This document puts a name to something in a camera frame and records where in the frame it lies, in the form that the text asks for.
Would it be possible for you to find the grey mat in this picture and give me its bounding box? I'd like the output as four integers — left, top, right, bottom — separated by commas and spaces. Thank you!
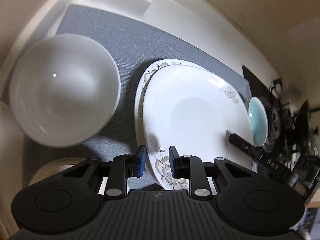
23, 5, 251, 186

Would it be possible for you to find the white floral square plate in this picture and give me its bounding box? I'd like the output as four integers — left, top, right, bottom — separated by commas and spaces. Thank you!
142, 65, 253, 190

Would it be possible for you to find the black gas stove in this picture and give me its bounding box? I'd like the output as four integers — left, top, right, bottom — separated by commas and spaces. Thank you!
229, 66, 319, 204

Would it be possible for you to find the light blue small bowl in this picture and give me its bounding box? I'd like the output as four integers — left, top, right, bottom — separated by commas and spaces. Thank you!
248, 96, 268, 147

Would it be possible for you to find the wooden cutting board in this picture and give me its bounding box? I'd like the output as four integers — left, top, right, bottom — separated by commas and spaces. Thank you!
28, 157, 86, 186

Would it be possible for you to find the large white bowl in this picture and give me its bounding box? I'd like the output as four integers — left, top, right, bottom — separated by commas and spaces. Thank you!
9, 34, 121, 148

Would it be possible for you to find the white floral lower plate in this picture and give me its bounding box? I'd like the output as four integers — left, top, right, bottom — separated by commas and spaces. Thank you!
134, 59, 204, 146

